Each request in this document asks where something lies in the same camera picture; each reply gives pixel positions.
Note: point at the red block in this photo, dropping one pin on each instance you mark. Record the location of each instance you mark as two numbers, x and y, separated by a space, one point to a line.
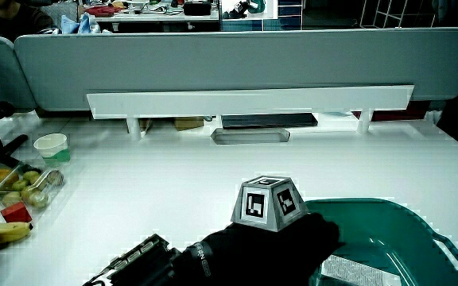
15 213

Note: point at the green round fruit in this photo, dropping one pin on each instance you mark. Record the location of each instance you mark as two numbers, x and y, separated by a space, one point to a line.
31 176
19 184

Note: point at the clear plastic fruit container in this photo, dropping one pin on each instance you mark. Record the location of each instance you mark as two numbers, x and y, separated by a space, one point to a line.
48 194

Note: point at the brown cardboard box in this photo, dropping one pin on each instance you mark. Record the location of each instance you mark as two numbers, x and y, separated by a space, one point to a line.
188 123

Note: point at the black box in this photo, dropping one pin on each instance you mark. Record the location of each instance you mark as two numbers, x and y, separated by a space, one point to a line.
197 8

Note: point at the wide grey partition panel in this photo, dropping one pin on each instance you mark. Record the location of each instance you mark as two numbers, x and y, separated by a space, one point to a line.
213 59

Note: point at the blue cloth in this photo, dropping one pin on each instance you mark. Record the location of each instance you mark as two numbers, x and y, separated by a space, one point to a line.
82 24

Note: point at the white background table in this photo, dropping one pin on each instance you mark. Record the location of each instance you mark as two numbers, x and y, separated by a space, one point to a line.
153 17

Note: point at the yellow banana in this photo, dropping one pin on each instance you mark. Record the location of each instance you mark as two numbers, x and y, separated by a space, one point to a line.
2 231

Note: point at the black keyboard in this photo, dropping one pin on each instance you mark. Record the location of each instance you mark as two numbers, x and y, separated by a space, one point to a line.
268 120

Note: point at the brown kiwi fruit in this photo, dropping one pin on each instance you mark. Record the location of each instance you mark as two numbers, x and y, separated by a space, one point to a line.
56 178

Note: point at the white and green paper cup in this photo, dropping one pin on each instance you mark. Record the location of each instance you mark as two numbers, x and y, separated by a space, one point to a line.
52 147

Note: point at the pale green fruit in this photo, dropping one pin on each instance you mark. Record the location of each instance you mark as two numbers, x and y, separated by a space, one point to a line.
36 197
11 198

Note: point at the green bottle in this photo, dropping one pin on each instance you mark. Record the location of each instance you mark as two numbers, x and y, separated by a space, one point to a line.
257 5

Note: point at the person's right hand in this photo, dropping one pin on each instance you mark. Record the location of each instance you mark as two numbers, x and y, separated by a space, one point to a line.
253 254

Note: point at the red bag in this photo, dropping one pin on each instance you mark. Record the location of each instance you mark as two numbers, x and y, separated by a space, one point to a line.
102 10

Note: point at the clear plastic tray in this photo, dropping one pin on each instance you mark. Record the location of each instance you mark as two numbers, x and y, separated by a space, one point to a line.
249 136

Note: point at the teal plastic basin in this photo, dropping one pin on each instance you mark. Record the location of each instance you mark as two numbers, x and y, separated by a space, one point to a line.
388 230

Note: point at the dark red flat box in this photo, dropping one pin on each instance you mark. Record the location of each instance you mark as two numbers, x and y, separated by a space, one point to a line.
400 113

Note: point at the white desk shelf riser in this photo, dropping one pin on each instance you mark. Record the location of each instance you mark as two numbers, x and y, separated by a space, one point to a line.
249 101

